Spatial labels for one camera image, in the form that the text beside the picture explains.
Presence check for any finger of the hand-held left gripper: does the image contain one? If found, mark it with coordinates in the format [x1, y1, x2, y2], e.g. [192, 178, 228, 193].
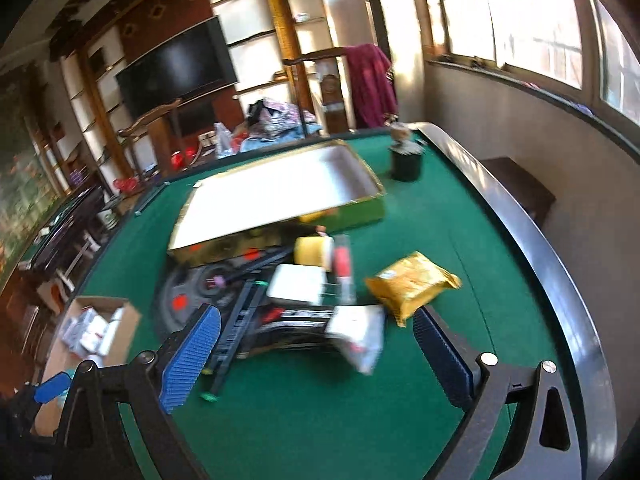
[34, 371, 72, 404]

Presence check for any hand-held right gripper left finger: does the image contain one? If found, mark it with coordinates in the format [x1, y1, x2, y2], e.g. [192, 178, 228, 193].
[52, 304, 222, 480]

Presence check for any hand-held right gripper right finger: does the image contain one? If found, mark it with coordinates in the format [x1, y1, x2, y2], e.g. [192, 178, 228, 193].
[412, 306, 583, 480]

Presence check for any brown cardboard box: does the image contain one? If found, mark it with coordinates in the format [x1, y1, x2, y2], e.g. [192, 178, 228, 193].
[30, 296, 143, 436]

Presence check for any yellow round jar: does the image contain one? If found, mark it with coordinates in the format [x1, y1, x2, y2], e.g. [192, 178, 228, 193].
[294, 236, 335, 270]

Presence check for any round black wheel mat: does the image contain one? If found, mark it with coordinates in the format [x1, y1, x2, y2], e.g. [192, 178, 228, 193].
[152, 260, 261, 348]

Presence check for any gold foil snack packet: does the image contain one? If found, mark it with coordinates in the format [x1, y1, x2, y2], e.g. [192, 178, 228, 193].
[365, 251, 462, 328]

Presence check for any black marker pen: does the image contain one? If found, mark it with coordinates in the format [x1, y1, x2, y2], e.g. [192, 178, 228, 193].
[215, 247, 296, 286]

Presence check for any black flat printed packet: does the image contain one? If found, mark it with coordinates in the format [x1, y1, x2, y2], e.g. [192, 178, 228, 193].
[240, 305, 336, 358]

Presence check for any white charger adapter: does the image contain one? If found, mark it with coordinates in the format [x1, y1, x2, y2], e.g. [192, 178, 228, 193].
[266, 263, 331, 306]

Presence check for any red pen in clear case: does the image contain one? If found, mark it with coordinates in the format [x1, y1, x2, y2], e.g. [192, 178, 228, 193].
[332, 234, 357, 306]

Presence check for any dark low table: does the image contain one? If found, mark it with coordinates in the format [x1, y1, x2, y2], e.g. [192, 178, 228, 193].
[20, 185, 121, 286]

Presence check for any gold cardboard box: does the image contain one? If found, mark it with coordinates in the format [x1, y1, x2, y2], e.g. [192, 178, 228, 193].
[167, 140, 387, 267]

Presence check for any black round canister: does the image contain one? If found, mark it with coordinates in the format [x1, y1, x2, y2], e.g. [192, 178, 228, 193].
[390, 145, 423, 182]

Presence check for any wooden armchair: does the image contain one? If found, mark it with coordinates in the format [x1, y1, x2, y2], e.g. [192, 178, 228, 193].
[117, 99, 183, 171]

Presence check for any patterned bag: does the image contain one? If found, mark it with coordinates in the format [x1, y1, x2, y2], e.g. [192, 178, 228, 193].
[245, 99, 321, 141]

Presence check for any wooden chair with carved back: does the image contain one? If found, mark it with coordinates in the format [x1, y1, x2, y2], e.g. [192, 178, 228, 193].
[282, 46, 361, 136]

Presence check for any maroon cloth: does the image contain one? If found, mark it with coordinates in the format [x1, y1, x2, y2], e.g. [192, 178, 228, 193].
[346, 44, 400, 129]

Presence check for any black television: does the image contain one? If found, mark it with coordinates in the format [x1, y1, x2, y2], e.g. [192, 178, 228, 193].
[116, 15, 239, 118]

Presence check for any golden wooden pillar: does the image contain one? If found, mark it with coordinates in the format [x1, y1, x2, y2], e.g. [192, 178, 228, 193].
[259, 0, 307, 126]

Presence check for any landscape wall painting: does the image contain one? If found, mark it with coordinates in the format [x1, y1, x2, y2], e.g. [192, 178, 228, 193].
[0, 85, 56, 271]

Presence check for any wooden window frame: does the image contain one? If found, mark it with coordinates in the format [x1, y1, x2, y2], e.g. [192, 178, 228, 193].
[420, 0, 640, 126]

